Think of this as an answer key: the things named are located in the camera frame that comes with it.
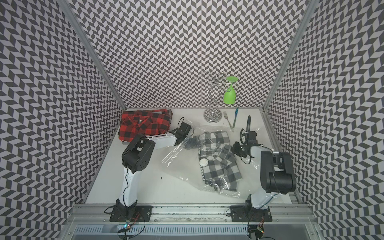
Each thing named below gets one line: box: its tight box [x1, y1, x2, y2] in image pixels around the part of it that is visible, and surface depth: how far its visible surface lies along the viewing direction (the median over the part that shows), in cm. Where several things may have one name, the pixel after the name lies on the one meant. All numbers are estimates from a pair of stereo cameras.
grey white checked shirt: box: [185, 131, 243, 192], surface depth 90 cm
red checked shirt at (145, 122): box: [118, 108, 173, 142], surface depth 97 cm
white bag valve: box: [199, 158, 209, 167], surface depth 91 cm
